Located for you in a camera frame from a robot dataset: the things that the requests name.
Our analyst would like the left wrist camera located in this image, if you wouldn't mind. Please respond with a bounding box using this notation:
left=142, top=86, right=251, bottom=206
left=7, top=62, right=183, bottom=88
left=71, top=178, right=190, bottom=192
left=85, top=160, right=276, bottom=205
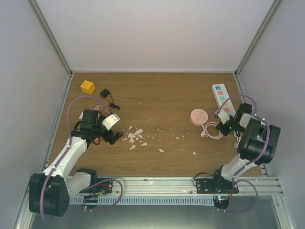
left=102, top=114, right=121, bottom=131

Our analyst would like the black thin adapter cable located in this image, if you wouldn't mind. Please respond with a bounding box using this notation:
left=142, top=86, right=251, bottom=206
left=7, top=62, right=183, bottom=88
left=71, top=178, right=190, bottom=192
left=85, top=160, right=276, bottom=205
left=107, top=94, right=120, bottom=111

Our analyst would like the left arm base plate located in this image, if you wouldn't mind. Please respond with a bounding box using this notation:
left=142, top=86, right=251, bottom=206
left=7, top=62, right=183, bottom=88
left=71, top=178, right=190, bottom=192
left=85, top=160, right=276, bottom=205
left=80, top=180, right=113, bottom=196

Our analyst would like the slotted cable duct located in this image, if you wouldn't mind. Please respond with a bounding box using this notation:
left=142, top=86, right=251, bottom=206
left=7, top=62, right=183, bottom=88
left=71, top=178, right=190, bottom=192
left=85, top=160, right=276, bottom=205
left=69, top=196, right=215, bottom=206

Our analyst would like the pink round power socket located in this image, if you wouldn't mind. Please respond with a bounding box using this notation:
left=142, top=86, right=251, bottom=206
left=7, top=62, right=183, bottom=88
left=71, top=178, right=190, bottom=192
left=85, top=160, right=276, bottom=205
left=190, top=108, right=209, bottom=126

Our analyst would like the black power adapter plug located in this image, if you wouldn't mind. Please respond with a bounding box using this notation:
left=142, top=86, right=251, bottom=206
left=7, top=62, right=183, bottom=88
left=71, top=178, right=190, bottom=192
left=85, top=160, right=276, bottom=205
left=100, top=89, right=110, bottom=98

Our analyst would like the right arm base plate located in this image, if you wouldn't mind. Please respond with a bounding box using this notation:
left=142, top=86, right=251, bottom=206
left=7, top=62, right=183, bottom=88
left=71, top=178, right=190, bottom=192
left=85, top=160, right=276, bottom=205
left=195, top=177, right=239, bottom=195

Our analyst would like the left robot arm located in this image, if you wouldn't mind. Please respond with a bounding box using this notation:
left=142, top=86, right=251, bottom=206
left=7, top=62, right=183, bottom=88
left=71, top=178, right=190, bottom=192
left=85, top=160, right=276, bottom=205
left=29, top=109, right=123, bottom=217

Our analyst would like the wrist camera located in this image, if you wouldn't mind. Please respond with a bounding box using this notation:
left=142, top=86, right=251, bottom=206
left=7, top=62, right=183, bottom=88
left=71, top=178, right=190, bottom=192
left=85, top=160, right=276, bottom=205
left=102, top=114, right=121, bottom=131
left=214, top=109, right=230, bottom=125

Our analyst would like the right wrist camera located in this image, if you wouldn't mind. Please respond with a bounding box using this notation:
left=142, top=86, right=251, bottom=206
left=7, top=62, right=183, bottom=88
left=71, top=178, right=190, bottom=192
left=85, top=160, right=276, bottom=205
left=214, top=109, right=230, bottom=125

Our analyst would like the yellow cube socket adapter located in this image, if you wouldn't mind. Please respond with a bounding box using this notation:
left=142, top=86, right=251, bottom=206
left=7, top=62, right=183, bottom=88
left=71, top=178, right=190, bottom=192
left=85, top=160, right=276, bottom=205
left=80, top=80, right=95, bottom=95

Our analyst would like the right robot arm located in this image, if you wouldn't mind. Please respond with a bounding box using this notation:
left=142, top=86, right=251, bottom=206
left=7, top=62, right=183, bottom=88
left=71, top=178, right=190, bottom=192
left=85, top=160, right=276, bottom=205
left=211, top=103, right=281, bottom=193

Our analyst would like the pink coiled socket cable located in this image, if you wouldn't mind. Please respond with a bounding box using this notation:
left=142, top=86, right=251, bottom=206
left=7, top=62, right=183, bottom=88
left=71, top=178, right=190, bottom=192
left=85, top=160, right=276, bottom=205
left=200, top=121, right=224, bottom=139

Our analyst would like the white power strip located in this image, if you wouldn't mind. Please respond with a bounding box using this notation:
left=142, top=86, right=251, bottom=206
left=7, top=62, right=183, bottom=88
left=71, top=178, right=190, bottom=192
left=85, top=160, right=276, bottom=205
left=212, top=83, right=236, bottom=117

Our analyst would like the aluminium mounting rail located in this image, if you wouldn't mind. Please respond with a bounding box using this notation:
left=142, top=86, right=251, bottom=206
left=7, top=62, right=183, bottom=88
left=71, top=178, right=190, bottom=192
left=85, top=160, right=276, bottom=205
left=110, top=177, right=283, bottom=196

